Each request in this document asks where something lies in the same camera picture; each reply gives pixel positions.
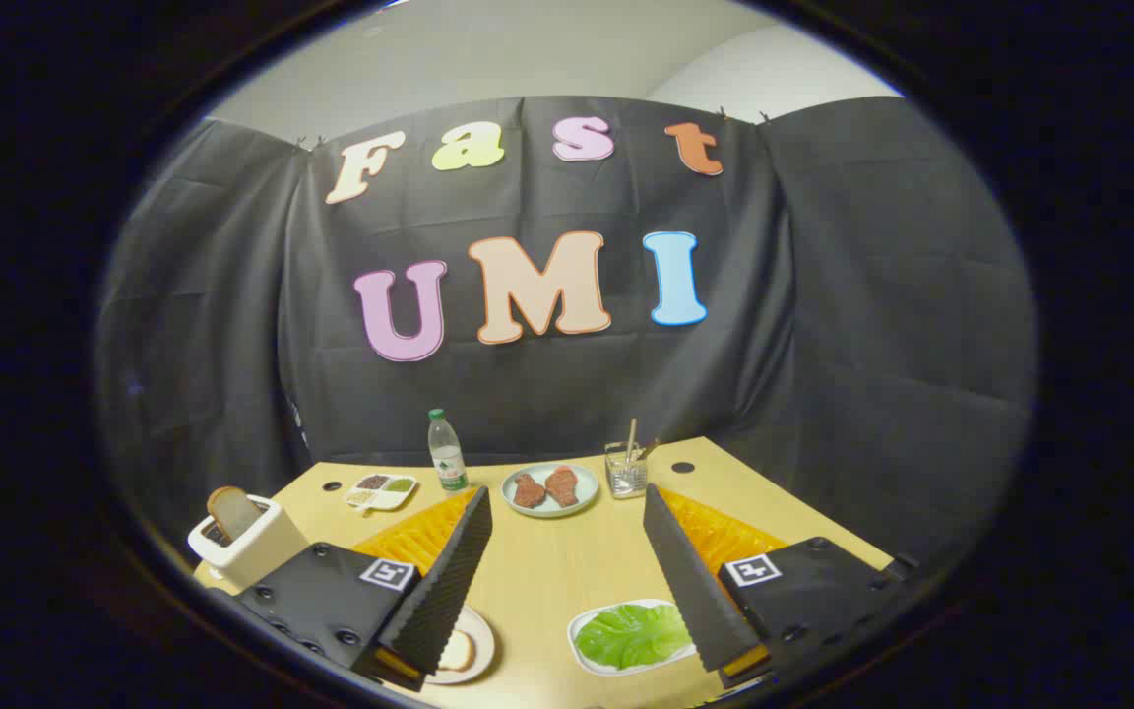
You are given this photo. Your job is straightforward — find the cream round plate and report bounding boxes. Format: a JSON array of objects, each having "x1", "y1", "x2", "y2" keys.
[{"x1": 424, "y1": 605, "x2": 496, "y2": 686}]

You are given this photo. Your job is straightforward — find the white bread slice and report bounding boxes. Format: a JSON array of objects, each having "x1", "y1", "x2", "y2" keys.
[{"x1": 437, "y1": 630, "x2": 475, "y2": 674}]

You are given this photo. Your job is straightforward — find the white divided seasoning dish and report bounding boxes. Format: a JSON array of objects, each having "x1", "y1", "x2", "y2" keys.
[{"x1": 345, "y1": 473, "x2": 418, "y2": 513}]

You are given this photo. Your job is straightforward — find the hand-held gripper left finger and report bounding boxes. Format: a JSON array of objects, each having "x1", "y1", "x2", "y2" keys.
[{"x1": 232, "y1": 484, "x2": 494, "y2": 690}]

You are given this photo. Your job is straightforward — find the toasted bread slice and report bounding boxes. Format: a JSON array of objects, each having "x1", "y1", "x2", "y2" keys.
[{"x1": 207, "y1": 485, "x2": 265, "y2": 541}]

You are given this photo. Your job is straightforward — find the clear square glass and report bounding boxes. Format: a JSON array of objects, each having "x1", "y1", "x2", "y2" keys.
[{"x1": 604, "y1": 441, "x2": 649, "y2": 499}]

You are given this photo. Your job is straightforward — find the white toaster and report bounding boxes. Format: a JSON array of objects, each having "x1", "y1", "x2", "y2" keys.
[{"x1": 187, "y1": 492, "x2": 310, "y2": 592}]

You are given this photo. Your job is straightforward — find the green lettuce leaf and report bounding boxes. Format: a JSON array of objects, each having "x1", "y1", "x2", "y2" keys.
[{"x1": 575, "y1": 603, "x2": 694, "y2": 671}]

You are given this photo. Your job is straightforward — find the clear plastic water bottle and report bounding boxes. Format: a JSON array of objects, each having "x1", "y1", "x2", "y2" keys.
[{"x1": 427, "y1": 408, "x2": 470, "y2": 492}]

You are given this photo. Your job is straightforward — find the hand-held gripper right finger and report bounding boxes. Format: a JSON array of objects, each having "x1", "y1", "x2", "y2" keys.
[{"x1": 642, "y1": 483, "x2": 922, "y2": 690}]

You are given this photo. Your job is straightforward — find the pale blue round plate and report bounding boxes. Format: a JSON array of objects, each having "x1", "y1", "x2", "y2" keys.
[{"x1": 501, "y1": 463, "x2": 600, "y2": 519}]

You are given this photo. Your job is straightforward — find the white square plate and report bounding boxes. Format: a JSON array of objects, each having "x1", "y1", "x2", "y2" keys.
[{"x1": 567, "y1": 598, "x2": 698, "y2": 677}]

